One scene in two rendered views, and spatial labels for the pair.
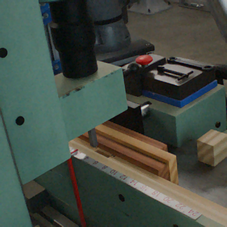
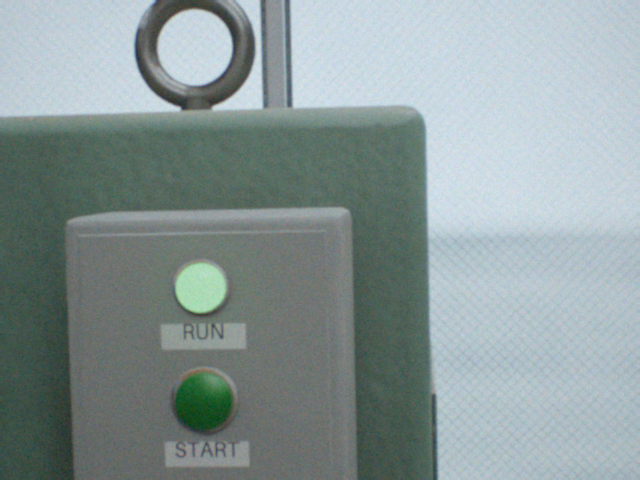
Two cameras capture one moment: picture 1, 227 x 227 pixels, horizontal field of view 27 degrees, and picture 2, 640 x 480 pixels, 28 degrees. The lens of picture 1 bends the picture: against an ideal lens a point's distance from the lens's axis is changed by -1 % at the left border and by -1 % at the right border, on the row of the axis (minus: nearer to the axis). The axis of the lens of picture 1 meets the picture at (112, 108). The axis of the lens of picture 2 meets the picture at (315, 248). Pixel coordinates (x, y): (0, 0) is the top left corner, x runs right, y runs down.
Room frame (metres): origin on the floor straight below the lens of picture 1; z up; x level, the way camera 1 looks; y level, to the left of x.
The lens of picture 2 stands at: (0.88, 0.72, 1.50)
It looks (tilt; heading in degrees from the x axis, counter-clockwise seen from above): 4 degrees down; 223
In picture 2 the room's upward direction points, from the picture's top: 1 degrees counter-clockwise
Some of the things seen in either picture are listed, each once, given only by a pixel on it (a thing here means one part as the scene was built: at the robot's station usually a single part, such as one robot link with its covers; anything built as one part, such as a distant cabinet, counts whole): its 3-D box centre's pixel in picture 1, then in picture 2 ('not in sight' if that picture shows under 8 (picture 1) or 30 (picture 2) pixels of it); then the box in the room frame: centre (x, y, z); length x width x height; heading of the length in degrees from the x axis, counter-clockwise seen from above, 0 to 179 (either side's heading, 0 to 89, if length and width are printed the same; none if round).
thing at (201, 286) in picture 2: not in sight; (200, 287); (0.58, 0.40, 1.46); 0.02 x 0.01 x 0.02; 128
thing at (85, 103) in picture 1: (74, 105); not in sight; (0.63, 0.05, 1.03); 0.14 x 0.07 x 0.09; 128
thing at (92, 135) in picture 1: (91, 131); not in sight; (0.64, 0.04, 0.97); 0.01 x 0.01 x 0.05; 38
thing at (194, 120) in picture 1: (173, 112); not in sight; (0.77, -0.11, 0.92); 0.15 x 0.13 x 0.09; 38
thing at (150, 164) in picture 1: (105, 153); not in sight; (0.65, 0.02, 0.93); 0.25 x 0.02 x 0.05; 38
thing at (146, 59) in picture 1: (144, 60); not in sight; (0.78, -0.07, 1.02); 0.03 x 0.03 x 0.01
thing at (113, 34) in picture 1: (105, 30); not in sight; (1.48, -0.02, 0.87); 0.15 x 0.15 x 0.10
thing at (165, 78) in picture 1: (167, 75); not in sight; (0.78, -0.11, 0.99); 0.13 x 0.11 x 0.06; 38
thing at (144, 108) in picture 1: (134, 116); not in sight; (0.71, -0.03, 0.95); 0.09 x 0.07 x 0.09; 38
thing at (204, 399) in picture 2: not in sight; (203, 401); (0.58, 0.40, 1.42); 0.02 x 0.01 x 0.02; 128
